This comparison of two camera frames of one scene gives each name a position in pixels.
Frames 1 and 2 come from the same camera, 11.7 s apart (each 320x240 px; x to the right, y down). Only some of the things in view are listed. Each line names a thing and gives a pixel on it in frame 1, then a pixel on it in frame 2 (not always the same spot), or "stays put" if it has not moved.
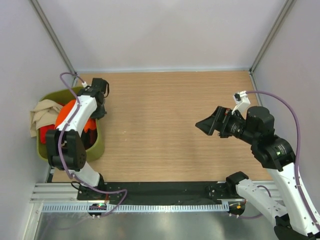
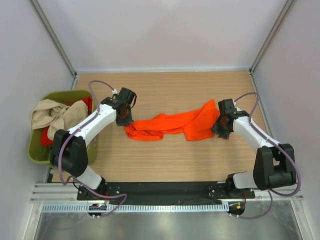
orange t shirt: x=91 y=124 -> x=197 y=123
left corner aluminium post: x=56 y=41 stays put
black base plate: x=176 y=193 stays put
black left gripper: x=99 y=113 -> x=124 y=120
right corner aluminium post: x=284 y=11 stays put
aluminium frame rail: x=54 y=192 stays put
